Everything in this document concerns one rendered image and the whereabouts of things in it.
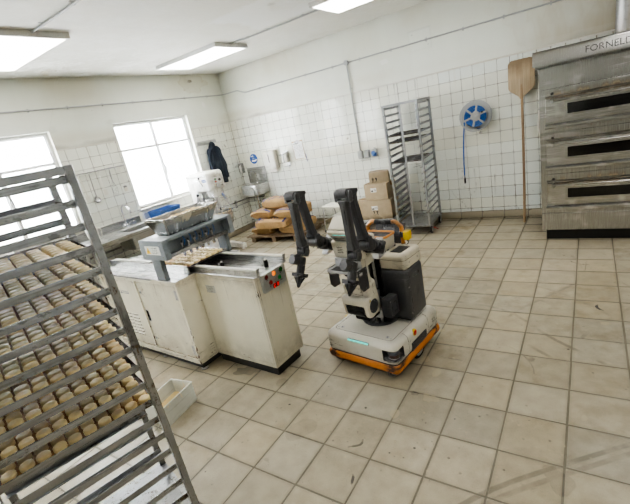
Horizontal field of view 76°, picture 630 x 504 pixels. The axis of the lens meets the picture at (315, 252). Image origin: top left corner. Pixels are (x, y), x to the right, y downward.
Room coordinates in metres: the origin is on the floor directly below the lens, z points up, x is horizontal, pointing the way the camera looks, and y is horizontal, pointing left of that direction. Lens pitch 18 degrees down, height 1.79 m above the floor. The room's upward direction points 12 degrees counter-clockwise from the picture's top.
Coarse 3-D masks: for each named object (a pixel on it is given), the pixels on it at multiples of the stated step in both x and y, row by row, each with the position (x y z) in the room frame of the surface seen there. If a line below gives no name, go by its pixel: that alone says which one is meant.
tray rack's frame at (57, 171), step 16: (16, 176) 1.42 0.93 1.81; (32, 176) 1.45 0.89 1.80; (48, 176) 1.48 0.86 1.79; (144, 480) 1.78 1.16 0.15; (160, 480) 1.76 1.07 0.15; (176, 480) 1.73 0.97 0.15; (16, 496) 1.50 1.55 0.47; (112, 496) 1.71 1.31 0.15; (144, 496) 1.67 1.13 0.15; (176, 496) 1.63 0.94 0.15
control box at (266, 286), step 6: (282, 264) 2.89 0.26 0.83; (270, 270) 2.79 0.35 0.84; (276, 270) 2.83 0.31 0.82; (282, 270) 2.88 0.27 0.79; (264, 276) 2.73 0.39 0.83; (270, 276) 2.77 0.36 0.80; (276, 276) 2.82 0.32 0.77; (282, 276) 2.86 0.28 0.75; (264, 282) 2.71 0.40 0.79; (276, 282) 2.80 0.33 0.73; (282, 282) 2.85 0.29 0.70; (264, 288) 2.71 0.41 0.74; (270, 288) 2.75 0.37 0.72
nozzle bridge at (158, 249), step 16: (208, 224) 3.33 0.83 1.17; (224, 224) 3.53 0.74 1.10; (144, 240) 3.14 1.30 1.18; (160, 240) 3.01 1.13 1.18; (176, 240) 3.17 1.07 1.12; (192, 240) 3.28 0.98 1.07; (208, 240) 3.34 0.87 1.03; (224, 240) 3.58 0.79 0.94; (144, 256) 3.17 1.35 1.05; (160, 256) 3.02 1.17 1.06; (160, 272) 3.07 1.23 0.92
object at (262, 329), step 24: (240, 264) 3.09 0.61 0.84; (264, 264) 2.88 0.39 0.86; (216, 288) 2.97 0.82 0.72; (240, 288) 2.79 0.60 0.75; (288, 288) 2.93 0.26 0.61; (216, 312) 3.03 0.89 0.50; (240, 312) 2.84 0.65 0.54; (264, 312) 2.70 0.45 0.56; (288, 312) 2.88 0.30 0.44; (216, 336) 3.10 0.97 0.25; (240, 336) 2.89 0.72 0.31; (264, 336) 2.72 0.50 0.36; (288, 336) 2.84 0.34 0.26; (240, 360) 3.00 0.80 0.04; (264, 360) 2.76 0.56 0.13; (288, 360) 2.83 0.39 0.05
